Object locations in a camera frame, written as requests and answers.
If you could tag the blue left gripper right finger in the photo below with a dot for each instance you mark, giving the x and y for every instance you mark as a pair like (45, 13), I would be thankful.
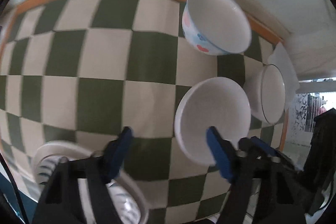
(222, 151)

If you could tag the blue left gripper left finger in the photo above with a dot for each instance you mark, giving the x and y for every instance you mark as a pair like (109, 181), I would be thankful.
(115, 152)

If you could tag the plain white bowl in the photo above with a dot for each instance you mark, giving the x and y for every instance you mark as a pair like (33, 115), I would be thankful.
(218, 102)

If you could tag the white bowl floral pattern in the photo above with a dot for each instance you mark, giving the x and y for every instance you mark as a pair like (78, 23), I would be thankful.
(266, 94)

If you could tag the white bowl pink blue pattern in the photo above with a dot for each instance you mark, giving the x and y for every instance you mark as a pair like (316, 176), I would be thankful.
(216, 27)

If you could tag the white plate striped rim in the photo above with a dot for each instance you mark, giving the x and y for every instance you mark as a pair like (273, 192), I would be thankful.
(127, 197)

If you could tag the green white checkered mat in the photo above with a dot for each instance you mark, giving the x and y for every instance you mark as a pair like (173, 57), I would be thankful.
(80, 70)

